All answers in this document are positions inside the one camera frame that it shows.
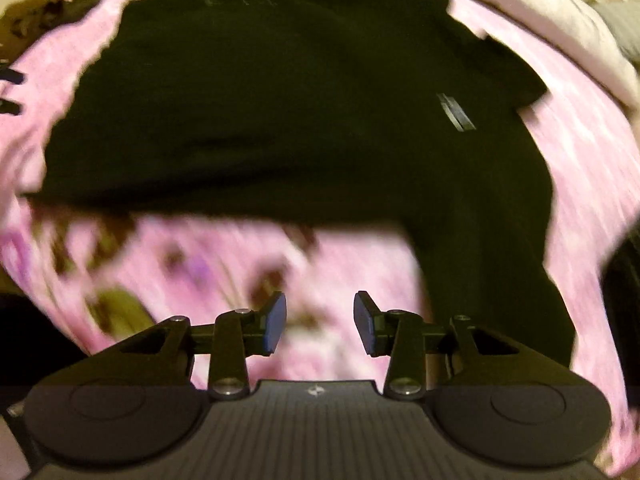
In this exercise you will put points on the grey cloth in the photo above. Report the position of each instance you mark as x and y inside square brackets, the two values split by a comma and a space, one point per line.
[622, 27]

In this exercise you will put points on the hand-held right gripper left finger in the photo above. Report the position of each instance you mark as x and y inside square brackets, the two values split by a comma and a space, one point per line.
[274, 324]

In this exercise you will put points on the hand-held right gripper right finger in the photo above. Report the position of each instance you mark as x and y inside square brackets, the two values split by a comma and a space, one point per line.
[363, 324]

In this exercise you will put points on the black zip jacket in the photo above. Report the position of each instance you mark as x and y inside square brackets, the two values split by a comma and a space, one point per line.
[300, 110]

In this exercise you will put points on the pink floral blanket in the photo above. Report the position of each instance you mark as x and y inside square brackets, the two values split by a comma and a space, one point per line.
[350, 270]

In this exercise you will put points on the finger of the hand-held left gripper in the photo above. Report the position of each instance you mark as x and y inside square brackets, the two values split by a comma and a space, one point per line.
[10, 107]
[11, 76]

